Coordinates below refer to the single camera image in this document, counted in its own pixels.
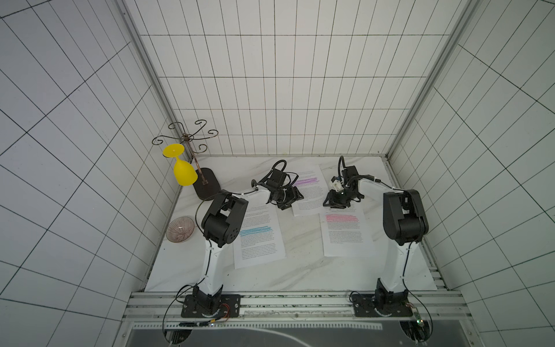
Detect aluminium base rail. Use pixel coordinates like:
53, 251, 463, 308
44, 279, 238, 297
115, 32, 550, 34
123, 291, 471, 328

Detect purple highlighted paper document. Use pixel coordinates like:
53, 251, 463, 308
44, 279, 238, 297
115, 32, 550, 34
292, 165, 330, 217

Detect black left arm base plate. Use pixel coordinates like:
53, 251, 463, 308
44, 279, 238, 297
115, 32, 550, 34
181, 294, 241, 319

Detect pink highlighted paper document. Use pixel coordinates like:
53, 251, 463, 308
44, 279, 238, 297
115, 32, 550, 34
319, 162, 377, 258

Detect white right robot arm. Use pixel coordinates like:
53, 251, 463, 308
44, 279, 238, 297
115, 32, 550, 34
323, 158, 429, 317

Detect blue highlighted paper document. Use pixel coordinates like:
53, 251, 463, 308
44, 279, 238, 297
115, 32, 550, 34
233, 190, 286, 269

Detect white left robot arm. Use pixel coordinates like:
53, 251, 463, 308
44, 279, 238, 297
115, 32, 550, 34
189, 167, 304, 317

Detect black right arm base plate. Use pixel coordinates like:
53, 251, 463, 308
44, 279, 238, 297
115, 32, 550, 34
349, 291, 413, 318

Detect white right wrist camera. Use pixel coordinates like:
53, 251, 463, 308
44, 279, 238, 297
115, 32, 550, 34
331, 176, 344, 192

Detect yellow plastic wine glass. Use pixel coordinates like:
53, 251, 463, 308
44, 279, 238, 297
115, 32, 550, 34
163, 144, 198, 187

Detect pink glass bowl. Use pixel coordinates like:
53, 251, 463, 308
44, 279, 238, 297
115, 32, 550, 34
166, 216, 195, 243

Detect copper wire glass holder stand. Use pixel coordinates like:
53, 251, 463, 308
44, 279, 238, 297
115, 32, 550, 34
152, 119, 221, 200

